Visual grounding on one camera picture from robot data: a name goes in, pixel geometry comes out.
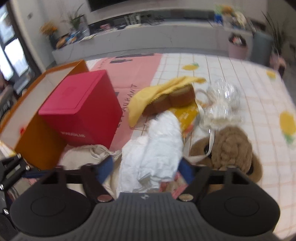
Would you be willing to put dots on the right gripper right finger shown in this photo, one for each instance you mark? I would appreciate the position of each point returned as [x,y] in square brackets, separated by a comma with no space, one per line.
[196,178]

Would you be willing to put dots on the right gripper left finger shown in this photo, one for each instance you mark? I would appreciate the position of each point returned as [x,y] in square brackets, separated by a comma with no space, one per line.
[93,177]

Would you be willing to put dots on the brown plush toy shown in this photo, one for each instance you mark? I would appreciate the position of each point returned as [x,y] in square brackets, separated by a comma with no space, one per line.
[231,147]

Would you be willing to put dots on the white cloth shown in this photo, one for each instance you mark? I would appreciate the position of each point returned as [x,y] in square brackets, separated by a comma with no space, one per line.
[151,159]

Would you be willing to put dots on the yellow snack packet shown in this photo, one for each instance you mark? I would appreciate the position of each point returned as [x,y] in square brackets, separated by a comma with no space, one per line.
[186,116]

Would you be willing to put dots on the yellow cloth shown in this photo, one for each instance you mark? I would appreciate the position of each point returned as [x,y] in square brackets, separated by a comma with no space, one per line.
[145,96]

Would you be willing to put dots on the clear plastic item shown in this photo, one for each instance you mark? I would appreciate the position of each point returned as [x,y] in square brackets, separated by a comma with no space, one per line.
[223,107]

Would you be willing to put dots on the brown bear shaped sponge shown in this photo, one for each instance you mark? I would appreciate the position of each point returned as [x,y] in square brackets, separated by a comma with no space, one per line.
[179,98]

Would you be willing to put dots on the orange cardboard storage box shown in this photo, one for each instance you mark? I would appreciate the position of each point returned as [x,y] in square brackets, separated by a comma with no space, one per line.
[25,132]

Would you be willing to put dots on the red Wonderlab box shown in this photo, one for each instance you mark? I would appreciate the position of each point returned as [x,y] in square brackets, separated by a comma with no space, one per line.
[83,109]

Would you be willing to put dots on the checked lemon tablecloth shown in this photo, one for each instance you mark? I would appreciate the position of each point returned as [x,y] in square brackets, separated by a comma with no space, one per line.
[268,119]

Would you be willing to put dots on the pink printed mat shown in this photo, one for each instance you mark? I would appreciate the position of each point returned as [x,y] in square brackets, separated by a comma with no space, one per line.
[128,75]

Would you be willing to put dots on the pink waste bin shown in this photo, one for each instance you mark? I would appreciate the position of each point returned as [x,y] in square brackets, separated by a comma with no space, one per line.
[237,47]

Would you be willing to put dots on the pink small heater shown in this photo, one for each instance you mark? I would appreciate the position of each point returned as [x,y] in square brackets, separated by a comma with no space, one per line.
[277,62]

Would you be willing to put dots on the dried flowers vase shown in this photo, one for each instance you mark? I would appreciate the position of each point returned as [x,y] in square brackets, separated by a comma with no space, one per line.
[49,30]

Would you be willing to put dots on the grey cylindrical bin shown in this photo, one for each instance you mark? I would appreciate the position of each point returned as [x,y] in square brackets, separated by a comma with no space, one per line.
[261,48]

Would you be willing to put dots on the green potted plant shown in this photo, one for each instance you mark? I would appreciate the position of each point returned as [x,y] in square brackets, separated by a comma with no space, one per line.
[78,23]

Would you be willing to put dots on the tall leafy floor plant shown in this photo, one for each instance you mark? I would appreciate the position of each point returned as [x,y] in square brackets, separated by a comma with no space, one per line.
[279,33]

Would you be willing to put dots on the black wall television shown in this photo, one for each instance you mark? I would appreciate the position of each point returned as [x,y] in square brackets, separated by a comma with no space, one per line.
[99,4]

